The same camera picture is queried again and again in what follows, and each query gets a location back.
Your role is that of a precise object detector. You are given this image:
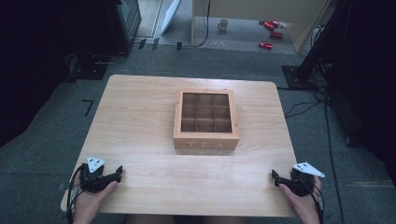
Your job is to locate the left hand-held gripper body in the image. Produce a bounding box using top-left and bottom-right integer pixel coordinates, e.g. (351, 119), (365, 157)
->
(79, 157), (109, 194)

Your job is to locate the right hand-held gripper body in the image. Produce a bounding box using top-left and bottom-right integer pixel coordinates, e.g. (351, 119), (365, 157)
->
(289, 161), (326, 198)

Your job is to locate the wooden tea box with compartments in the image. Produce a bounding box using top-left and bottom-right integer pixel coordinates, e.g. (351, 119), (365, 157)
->
(173, 89), (241, 153)

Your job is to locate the person's right hand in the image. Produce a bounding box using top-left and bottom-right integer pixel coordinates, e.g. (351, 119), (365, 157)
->
(277, 176), (322, 217)

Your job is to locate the person's left hand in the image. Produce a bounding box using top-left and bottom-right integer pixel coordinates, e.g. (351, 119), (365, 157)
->
(72, 175), (120, 217)

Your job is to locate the light wooden table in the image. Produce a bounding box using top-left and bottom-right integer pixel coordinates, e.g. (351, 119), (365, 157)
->
(60, 74), (299, 217)

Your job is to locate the black cabinet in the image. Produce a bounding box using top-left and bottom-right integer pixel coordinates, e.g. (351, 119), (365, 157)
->
(105, 0), (143, 54)

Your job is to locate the grey mug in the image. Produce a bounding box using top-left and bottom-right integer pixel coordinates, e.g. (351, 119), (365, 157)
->
(217, 18), (229, 33)

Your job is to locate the white board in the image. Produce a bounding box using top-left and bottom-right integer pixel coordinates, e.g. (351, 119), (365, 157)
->
(160, 0), (182, 35)

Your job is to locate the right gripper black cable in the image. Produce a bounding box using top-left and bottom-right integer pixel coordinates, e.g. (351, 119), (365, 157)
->
(309, 183), (325, 224)

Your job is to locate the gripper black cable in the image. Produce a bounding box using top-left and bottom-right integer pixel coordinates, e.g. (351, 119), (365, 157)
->
(65, 163), (86, 224)
(309, 183), (325, 224)

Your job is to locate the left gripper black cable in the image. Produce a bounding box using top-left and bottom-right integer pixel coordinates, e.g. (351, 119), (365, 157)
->
(65, 163), (86, 224)

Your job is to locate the long black floor cable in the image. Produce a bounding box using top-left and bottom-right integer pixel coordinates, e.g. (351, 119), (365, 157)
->
(322, 92), (346, 224)

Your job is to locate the thin black floor cable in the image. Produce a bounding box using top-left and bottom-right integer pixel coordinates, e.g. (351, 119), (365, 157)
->
(284, 100), (325, 119)

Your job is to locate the black stand base plate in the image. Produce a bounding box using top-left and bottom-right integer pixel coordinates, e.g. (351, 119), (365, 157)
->
(65, 55), (109, 81)
(281, 64), (319, 91)

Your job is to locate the black hanging cable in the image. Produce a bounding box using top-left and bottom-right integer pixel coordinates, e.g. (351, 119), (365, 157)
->
(181, 0), (212, 49)

